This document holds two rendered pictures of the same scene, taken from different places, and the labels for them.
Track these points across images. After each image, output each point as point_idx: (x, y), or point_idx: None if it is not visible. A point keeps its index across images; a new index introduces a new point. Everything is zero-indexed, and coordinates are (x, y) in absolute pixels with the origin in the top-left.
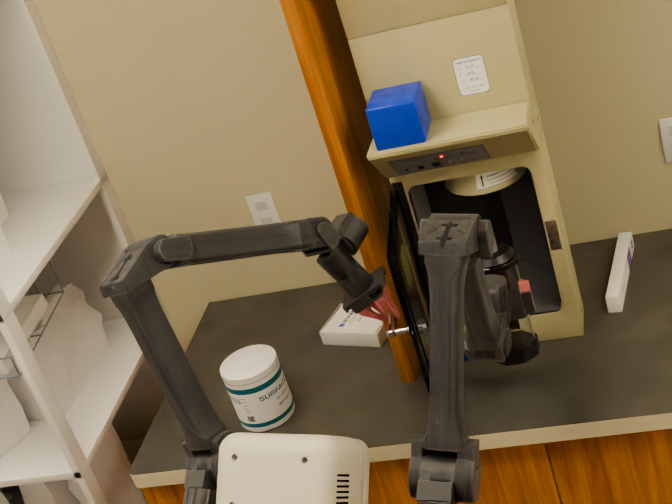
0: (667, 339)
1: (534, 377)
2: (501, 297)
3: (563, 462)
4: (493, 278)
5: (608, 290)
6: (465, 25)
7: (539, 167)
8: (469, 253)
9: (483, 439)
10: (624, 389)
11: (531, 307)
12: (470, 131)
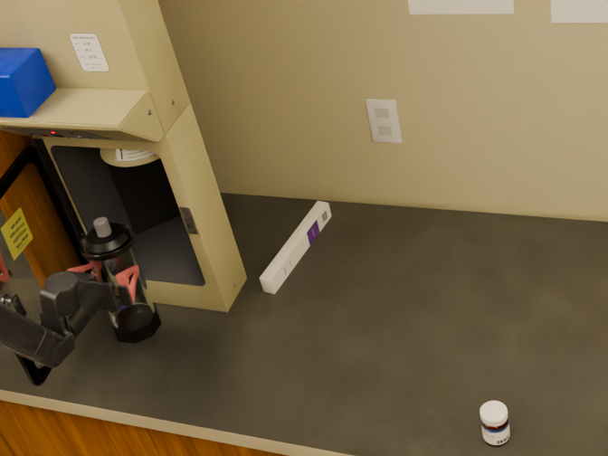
0: (291, 341)
1: (159, 349)
2: (65, 301)
3: (162, 441)
4: (65, 278)
5: (266, 270)
6: (75, 0)
7: (167, 156)
8: None
9: (81, 408)
10: (221, 391)
11: (128, 301)
12: (71, 117)
